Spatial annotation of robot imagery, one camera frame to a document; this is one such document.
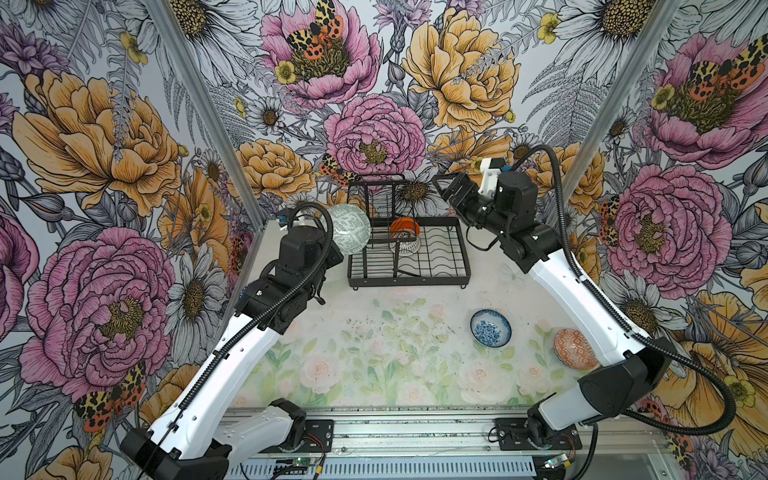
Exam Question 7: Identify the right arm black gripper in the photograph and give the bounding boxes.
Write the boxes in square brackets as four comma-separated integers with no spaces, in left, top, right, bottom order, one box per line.
[432,173,513,240]

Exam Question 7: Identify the orange plastic bowl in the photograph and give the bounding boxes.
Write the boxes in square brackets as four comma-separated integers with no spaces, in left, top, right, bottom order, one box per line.
[389,217,421,237]

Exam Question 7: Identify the green patterned ceramic bowl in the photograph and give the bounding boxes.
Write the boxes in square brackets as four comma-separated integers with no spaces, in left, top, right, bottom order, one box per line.
[328,204,372,256]

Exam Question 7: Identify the white bowl dark radial pattern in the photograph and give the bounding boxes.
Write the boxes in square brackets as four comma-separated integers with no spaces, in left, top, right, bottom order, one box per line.
[389,234,421,256]

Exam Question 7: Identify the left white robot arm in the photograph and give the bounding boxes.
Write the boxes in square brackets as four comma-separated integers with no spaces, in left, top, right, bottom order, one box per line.
[120,225,343,479]

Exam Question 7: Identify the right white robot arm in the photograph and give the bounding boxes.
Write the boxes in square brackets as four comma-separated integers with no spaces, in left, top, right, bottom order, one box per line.
[433,171,672,448]

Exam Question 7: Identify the black metal dish rack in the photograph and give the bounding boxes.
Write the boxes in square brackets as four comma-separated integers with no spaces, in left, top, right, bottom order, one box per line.
[347,176,471,290]

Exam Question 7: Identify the blue floral ceramic bowl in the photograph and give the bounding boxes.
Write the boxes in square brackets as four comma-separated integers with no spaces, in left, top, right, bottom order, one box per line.
[469,309,512,348]

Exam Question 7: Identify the red patterned ceramic bowl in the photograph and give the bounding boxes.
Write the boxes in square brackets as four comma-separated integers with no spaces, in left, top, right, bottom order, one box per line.
[553,328,598,371]

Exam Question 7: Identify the green circuit board right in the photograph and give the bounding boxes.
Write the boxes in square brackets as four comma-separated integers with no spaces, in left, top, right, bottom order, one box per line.
[542,453,571,469]

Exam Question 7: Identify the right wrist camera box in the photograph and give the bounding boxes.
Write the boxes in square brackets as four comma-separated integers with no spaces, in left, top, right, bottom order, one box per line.
[479,158,506,198]

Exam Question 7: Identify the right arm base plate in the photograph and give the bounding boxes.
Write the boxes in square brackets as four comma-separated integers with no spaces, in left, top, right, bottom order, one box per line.
[488,417,583,451]

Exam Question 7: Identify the aluminium corner post right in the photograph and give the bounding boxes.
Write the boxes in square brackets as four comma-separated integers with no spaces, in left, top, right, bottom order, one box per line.
[546,0,681,226]

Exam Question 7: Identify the aluminium corner post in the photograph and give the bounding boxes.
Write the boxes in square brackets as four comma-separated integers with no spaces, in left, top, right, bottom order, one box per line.
[146,1,265,233]
[546,0,681,226]

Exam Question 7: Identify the aluminium front rail frame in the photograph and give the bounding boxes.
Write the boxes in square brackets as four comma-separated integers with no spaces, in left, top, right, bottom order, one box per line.
[221,408,682,479]

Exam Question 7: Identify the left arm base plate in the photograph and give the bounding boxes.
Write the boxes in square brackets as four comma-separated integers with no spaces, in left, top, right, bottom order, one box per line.
[262,419,335,454]

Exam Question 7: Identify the aluminium corner post left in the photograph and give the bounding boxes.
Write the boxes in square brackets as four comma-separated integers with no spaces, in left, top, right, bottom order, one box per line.
[146,1,265,233]

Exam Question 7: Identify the right black corrugated cable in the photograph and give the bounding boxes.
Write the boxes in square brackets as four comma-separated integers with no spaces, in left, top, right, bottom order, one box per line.
[509,143,737,480]

